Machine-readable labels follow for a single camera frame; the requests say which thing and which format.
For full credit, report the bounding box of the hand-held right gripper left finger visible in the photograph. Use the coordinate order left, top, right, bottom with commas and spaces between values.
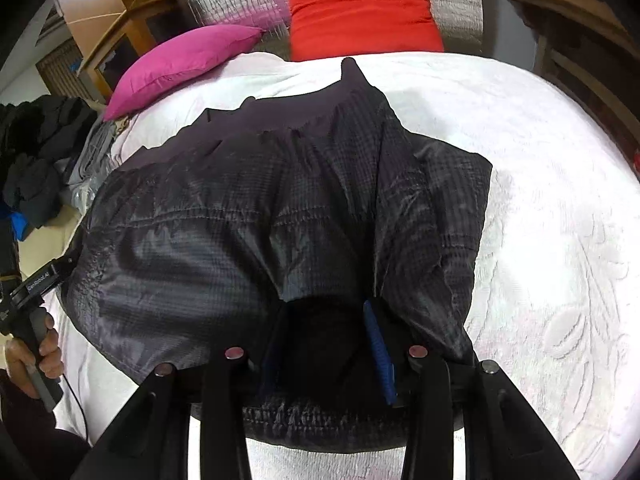
70, 305, 288, 480

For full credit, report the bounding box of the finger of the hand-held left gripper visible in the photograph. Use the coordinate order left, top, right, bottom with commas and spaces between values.
50, 252, 83, 282

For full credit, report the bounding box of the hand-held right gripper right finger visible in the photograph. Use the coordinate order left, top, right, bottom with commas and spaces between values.
361, 299, 581, 480

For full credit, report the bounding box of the black padded jacket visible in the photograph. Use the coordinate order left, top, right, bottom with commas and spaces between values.
60, 57, 493, 453

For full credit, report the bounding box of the person's left forearm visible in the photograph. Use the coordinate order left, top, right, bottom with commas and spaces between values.
0, 367, 93, 480

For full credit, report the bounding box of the person's left hand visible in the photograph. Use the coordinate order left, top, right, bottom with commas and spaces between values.
2, 327, 65, 391

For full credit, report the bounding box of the clear plastic wrapper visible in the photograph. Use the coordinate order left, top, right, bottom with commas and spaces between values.
65, 180, 101, 211

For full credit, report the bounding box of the grey folded cloth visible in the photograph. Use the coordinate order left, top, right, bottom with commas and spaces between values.
65, 120, 126, 186

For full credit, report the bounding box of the pile of dark coats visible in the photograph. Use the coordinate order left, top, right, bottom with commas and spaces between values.
0, 95, 98, 241

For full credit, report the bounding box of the white textured bedspread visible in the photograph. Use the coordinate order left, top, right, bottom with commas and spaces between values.
50, 50, 640, 480

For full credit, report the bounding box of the magenta pillow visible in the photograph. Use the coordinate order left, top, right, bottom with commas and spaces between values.
102, 25, 266, 122

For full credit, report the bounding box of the wooden cabinet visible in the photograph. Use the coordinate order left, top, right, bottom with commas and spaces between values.
52, 0, 188, 106

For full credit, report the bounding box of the rough wooden table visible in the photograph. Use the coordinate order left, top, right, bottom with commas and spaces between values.
492, 0, 640, 161

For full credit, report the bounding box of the red pillow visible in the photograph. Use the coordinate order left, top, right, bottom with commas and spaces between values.
283, 0, 445, 61

